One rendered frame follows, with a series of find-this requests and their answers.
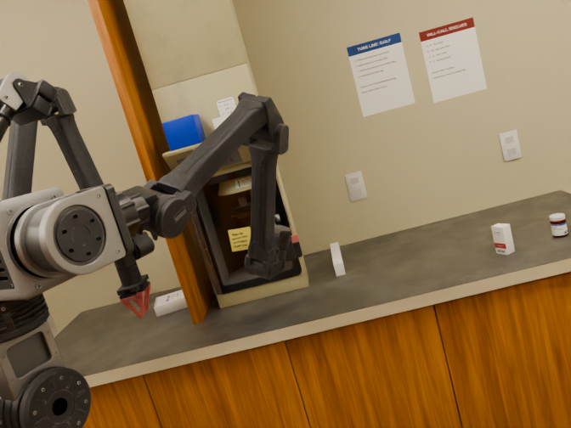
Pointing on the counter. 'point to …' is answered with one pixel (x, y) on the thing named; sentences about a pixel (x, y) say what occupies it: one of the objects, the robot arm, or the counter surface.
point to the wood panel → (149, 141)
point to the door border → (206, 252)
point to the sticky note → (240, 239)
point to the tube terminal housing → (220, 79)
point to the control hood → (194, 149)
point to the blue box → (183, 132)
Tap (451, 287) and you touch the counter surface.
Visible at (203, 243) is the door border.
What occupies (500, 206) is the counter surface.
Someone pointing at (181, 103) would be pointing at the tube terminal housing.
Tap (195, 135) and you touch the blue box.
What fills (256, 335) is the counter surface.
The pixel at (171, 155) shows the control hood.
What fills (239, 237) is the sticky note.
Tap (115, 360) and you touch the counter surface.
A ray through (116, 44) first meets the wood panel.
